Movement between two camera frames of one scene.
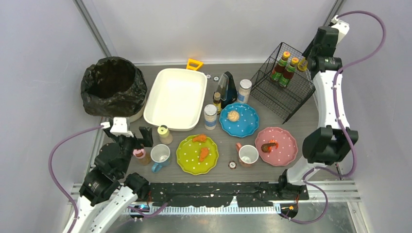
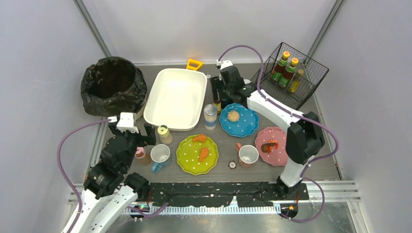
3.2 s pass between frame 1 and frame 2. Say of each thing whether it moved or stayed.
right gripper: moved
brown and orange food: stayed
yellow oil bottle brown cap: moved
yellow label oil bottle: stayed
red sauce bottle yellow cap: stayed
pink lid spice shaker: stayed
